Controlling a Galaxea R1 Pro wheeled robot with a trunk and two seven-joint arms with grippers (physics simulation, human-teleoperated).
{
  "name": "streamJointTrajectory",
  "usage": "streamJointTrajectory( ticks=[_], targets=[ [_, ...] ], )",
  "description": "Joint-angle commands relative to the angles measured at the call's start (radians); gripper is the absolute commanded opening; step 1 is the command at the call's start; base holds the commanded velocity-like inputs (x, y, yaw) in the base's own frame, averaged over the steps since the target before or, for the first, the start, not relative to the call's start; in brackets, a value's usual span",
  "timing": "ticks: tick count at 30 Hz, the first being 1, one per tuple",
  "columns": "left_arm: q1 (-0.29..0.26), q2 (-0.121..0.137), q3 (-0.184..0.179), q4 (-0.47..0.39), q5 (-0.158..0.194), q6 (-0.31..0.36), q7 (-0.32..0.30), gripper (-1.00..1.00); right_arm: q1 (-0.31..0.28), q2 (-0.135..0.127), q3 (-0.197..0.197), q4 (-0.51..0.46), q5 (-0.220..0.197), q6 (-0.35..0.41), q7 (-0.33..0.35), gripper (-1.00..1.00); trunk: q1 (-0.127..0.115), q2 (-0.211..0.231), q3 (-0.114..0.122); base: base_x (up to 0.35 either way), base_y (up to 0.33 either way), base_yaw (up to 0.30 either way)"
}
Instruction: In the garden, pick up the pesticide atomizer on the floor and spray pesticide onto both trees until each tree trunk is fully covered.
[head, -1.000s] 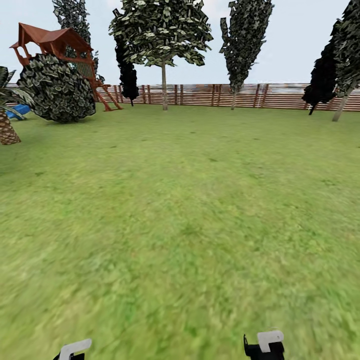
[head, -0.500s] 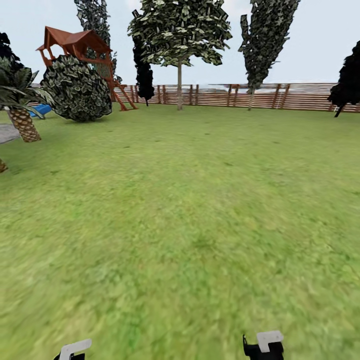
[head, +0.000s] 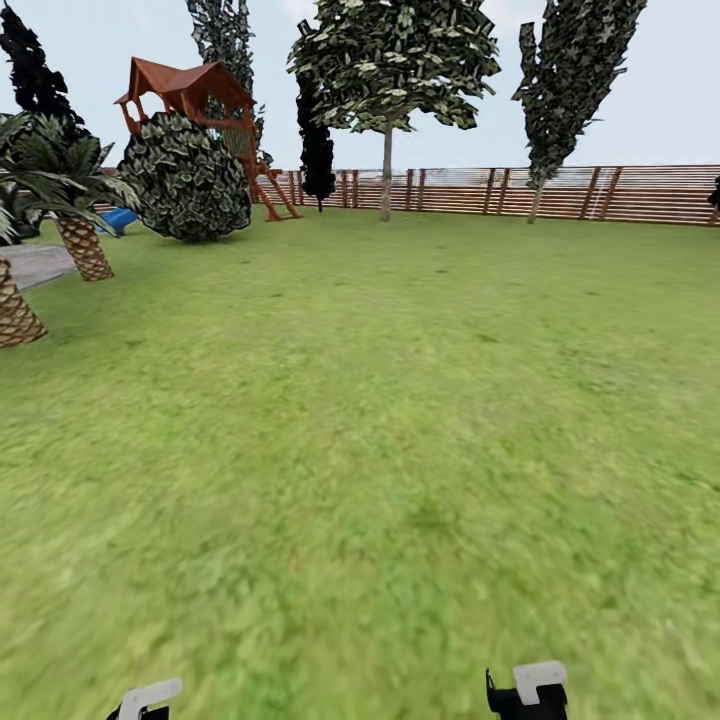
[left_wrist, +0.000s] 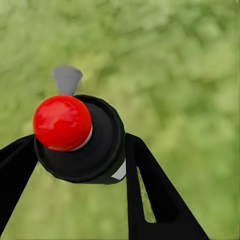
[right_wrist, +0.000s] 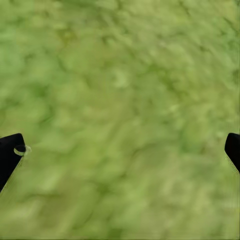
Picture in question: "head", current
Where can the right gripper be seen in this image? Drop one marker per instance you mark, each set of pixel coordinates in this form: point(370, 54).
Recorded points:
point(551, 706)

